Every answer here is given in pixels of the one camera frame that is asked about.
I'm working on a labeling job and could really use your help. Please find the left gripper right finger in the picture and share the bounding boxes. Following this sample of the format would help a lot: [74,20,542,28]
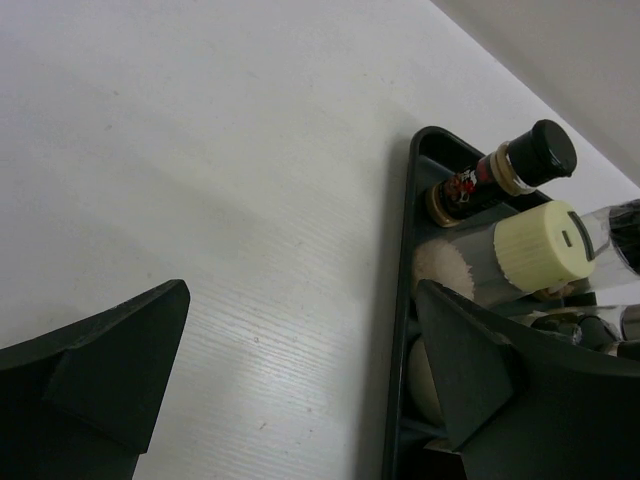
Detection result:
[415,280,639,479]

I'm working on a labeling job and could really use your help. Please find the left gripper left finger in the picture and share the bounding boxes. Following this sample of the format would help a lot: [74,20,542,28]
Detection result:
[1,279,190,479]

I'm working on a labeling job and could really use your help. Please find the black top grinder bottle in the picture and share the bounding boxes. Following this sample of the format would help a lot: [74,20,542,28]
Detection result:
[407,307,625,426]

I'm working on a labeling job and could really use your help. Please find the black cap pepper grinder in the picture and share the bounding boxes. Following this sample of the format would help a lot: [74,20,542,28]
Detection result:
[596,305,639,361]

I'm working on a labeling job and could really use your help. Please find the yellow cap seasoning shaker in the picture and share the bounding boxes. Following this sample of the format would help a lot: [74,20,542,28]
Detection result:
[411,200,595,308]

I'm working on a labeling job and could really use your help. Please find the small dark cap bottle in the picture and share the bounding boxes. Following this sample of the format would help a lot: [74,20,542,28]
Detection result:
[544,197,640,301]

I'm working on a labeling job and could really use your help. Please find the small brown spice bottle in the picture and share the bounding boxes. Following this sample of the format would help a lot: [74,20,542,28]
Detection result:
[425,119,577,228]

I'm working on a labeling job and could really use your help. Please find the black rectangular tray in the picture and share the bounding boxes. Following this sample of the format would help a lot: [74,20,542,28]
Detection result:
[381,125,601,480]

